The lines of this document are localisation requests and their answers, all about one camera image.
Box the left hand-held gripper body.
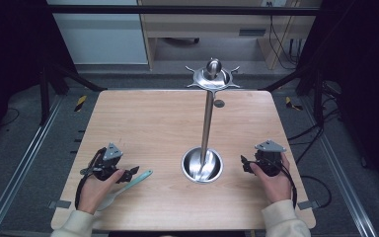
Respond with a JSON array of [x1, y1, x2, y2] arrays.
[[80, 142, 124, 182]]

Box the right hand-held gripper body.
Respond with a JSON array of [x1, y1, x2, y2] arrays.
[[254, 139, 287, 178]]

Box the teal handled spoon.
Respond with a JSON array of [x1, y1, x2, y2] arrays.
[[96, 169, 154, 212]]

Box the person's right hand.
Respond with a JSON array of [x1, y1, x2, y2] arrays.
[[249, 151, 292, 205]]

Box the person's left hand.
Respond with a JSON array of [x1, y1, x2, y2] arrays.
[[77, 168, 126, 215]]

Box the metal utensil stand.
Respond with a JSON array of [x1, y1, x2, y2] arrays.
[[181, 57, 242, 185]]

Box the white cabinet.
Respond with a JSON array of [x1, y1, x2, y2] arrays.
[[46, 0, 149, 65]]

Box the light wooden desk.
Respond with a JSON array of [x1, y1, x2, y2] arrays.
[[137, 0, 324, 71]]

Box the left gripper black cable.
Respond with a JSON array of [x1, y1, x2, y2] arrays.
[[74, 147, 109, 210]]

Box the black floor cables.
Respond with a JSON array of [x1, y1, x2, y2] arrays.
[[285, 78, 343, 209]]

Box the yellow handled tool right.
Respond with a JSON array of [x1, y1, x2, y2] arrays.
[[284, 96, 304, 112]]

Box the yellow handled tool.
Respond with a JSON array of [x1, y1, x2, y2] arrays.
[[74, 95, 88, 113], [284, 96, 304, 112]]

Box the grey table bracket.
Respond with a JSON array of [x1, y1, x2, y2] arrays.
[[297, 199, 320, 210], [47, 199, 72, 210]]

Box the yellow handled tool left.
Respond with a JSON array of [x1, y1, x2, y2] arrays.
[[74, 95, 88, 113]]

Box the aluminium floor rail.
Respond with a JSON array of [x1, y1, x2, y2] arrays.
[[0, 95, 64, 237], [300, 97, 379, 237]]

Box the black hanging cables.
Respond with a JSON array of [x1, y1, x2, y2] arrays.
[[265, 1, 305, 71]]

